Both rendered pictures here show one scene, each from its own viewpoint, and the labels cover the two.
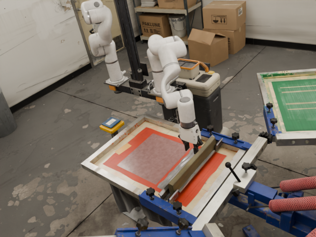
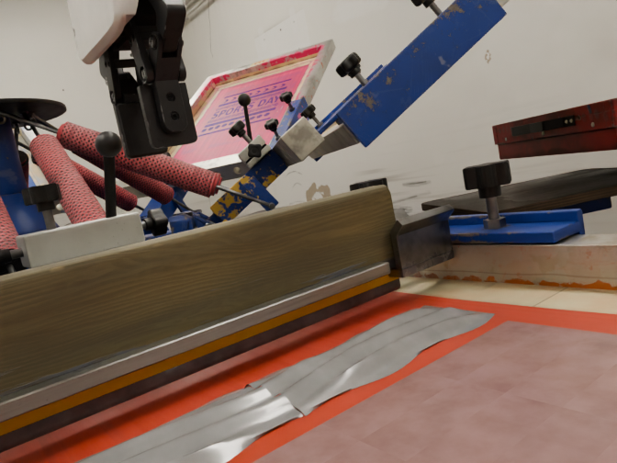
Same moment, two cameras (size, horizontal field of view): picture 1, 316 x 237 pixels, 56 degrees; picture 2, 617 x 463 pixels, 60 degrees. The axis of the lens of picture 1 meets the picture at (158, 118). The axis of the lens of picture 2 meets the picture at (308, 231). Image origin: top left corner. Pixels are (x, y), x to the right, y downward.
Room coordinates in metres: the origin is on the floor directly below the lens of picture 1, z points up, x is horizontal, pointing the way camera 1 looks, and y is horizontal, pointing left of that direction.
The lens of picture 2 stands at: (1.50, 0.02, 1.09)
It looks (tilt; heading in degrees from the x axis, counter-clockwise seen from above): 7 degrees down; 190
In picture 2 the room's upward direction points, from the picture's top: 11 degrees counter-clockwise
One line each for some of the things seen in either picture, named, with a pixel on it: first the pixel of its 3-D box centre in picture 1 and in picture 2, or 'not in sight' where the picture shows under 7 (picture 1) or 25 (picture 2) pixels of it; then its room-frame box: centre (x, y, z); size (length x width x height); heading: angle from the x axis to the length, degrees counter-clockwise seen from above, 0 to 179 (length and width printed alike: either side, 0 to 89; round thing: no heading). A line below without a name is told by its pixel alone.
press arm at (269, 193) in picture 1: (256, 190); not in sight; (0.90, -0.38, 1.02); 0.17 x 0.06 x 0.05; 45
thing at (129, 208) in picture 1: (139, 205); not in sight; (1.20, 0.21, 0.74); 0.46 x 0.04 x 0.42; 45
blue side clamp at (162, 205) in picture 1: (165, 209); (432, 253); (0.94, 0.05, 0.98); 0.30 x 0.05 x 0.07; 45
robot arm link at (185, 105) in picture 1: (185, 104); not in sight; (1.18, -0.14, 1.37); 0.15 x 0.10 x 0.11; 6
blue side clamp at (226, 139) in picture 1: (223, 142); not in sight; (1.33, -0.35, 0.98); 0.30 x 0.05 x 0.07; 45
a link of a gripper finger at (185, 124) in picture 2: (185, 143); (170, 90); (1.17, -0.11, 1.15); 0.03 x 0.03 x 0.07; 45
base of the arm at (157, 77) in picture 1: (161, 78); not in sight; (1.80, -0.08, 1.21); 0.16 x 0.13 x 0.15; 137
